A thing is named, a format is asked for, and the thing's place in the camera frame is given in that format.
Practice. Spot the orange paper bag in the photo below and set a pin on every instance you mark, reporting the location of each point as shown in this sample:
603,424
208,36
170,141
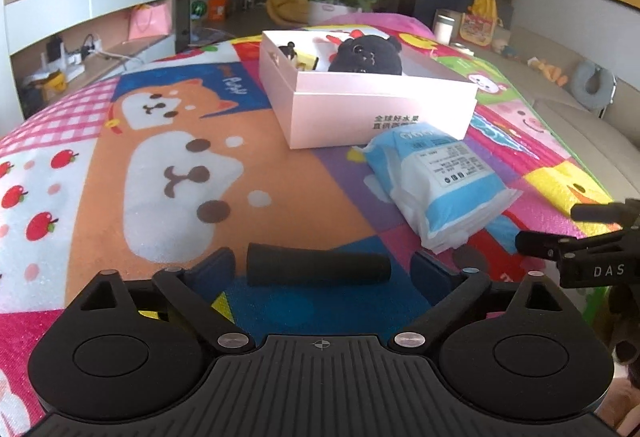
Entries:
219,8

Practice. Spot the white power strip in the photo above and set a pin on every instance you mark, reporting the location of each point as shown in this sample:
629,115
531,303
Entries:
91,49

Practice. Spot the pink gift bag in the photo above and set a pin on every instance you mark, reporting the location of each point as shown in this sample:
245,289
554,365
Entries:
150,23

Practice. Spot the white jar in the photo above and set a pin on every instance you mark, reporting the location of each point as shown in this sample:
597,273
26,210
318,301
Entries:
446,27

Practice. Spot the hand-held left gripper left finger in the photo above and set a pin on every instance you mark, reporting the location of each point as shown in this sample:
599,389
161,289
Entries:
212,272

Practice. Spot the blue white tissue pack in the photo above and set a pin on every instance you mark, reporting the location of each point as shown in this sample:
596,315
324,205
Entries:
440,182

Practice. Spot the green ball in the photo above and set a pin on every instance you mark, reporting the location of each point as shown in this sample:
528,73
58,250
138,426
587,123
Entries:
198,9

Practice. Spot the colourful cartoon play mat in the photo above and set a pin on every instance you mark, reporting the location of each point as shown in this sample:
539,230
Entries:
125,192

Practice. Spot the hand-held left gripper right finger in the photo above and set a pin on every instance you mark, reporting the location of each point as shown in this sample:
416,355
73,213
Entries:
432,274

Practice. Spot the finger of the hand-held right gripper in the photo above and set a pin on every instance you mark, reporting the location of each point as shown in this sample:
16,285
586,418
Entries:
550,244
605,211

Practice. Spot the orange plush toy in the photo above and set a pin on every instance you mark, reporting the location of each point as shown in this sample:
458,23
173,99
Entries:
550,73

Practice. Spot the pink cardboard box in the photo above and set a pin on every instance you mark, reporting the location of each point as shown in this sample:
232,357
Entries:
350,117

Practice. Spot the black plush toy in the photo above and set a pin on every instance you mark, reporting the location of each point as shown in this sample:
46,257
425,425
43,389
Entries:
365,57

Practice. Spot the black foam cylinder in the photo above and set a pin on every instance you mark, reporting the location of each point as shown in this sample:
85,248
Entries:
320,267

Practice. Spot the grey neck pillow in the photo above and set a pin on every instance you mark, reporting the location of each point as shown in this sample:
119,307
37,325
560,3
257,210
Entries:
582,84

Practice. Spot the small black mouse figure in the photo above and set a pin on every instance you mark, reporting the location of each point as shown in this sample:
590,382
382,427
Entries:
288,53

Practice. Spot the white red chicken stick toy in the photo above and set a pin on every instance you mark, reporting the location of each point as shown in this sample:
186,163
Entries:
336,39

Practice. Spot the white router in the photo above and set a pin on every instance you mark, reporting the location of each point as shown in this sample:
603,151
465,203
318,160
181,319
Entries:
62,57

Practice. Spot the small round tin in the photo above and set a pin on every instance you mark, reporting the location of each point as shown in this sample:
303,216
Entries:
461,49

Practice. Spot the yellow printed bag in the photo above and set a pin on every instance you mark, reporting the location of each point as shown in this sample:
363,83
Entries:
480,24

